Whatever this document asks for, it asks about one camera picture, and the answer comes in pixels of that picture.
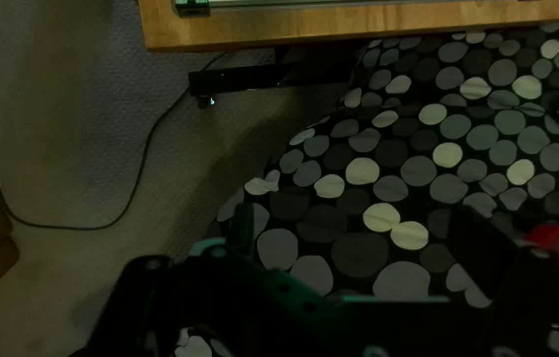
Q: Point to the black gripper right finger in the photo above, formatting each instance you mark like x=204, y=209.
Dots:
x=525, y=298

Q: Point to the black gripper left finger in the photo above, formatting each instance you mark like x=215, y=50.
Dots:
x=162, y=304

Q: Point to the grey spotted bedspread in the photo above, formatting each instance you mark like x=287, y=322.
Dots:
x=426, y=165

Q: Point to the light wooden board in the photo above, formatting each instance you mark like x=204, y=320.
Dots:
x=360, y=22

